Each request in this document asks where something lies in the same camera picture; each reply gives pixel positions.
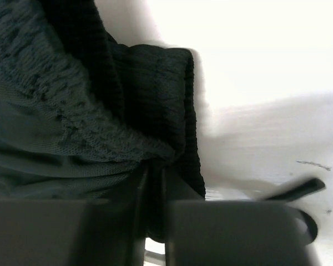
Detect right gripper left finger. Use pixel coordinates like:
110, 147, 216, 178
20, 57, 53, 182
69, 166, 148, 266

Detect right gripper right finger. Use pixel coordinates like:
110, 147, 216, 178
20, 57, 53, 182
162, 169, 321, 266

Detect black shorts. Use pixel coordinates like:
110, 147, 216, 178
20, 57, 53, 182
0, 1, 206, 243

